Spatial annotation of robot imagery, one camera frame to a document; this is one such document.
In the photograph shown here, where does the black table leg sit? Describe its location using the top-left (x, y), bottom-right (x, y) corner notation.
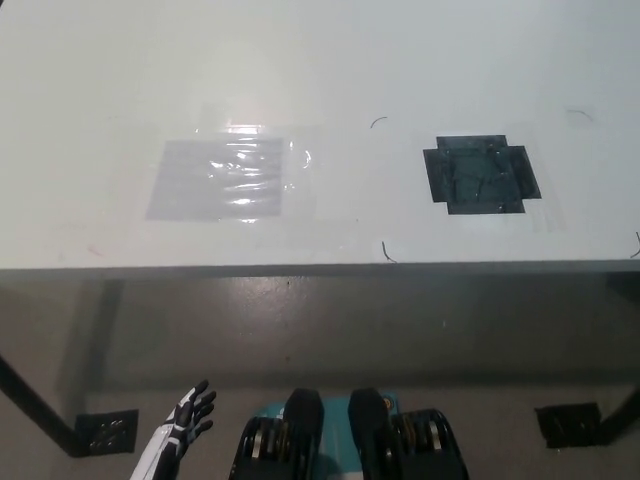
top-left (0, 354), bottom-right (84, 457)

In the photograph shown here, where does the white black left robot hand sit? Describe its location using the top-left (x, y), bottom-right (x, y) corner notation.
top-left (128, 379), bottom-right (218, 480)

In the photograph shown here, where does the black tape mark patch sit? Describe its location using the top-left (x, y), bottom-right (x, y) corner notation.
top-left (422, 133), bottom-right (543, 217)

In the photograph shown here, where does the grey rectangular tape patch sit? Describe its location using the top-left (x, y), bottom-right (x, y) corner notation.
top-left (144, 137), bottom-right (285, 221)

